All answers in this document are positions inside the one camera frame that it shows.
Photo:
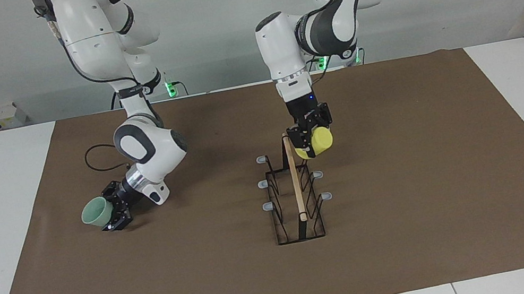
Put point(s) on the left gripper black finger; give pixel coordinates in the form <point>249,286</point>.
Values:
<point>296,135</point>
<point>322,116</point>

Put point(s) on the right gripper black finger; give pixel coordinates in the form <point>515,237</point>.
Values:
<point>111,188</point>
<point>123,220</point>

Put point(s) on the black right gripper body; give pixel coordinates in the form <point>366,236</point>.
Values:
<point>122,197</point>

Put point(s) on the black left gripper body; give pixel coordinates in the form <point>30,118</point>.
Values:
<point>303,110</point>

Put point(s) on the yellow plastic cup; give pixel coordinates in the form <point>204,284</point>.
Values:
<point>320,141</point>

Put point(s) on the green plastic cup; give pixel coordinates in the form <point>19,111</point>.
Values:
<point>96,214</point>

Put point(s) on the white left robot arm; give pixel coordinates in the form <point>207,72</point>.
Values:
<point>277,47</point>

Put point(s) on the brown table mat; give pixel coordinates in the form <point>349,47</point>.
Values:
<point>211,285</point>

